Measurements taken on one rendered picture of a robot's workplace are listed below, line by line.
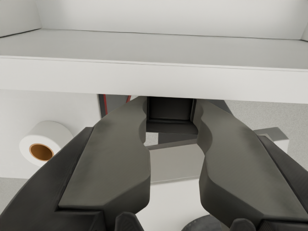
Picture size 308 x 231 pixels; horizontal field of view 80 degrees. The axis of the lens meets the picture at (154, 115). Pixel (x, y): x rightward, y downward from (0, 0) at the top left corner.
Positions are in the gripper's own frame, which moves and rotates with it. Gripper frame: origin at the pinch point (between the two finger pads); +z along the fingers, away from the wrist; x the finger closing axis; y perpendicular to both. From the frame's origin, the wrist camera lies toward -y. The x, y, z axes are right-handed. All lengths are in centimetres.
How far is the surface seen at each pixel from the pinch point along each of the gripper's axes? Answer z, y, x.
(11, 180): 90, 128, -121
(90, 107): 14.5, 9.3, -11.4
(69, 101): 14.5, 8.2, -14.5
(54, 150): 10.5, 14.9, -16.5
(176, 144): 17.5, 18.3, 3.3
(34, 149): 11.2, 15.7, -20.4
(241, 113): 90, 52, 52
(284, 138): 14.9, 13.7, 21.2
